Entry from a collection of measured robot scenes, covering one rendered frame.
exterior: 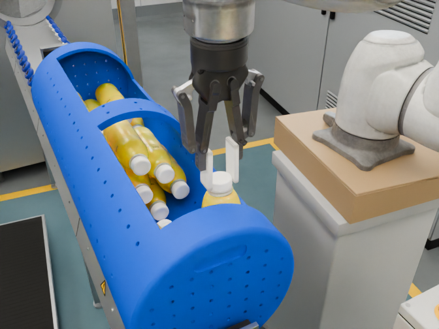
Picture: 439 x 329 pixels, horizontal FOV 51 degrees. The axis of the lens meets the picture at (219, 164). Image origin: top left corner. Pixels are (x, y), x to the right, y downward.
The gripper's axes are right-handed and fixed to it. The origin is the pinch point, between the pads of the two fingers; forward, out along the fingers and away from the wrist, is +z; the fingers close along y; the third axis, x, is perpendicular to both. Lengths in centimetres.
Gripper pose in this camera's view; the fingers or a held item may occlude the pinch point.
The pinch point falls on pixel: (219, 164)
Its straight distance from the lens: 70.0
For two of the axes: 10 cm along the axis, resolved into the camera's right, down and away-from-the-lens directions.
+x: 4.6, 5.0, -7.3
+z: 0.0, 8.2, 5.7
